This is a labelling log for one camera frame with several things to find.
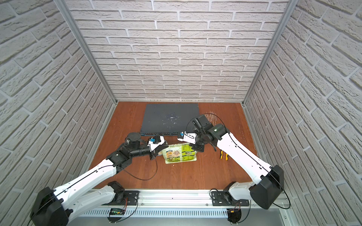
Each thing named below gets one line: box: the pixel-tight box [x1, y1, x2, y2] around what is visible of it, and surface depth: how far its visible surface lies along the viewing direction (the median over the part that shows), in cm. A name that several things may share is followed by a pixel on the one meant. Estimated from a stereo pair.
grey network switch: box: [139, 103, 200, 137], surface depth 104 cm
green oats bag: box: [162, 143, 198, 165], surface depth 79 cm
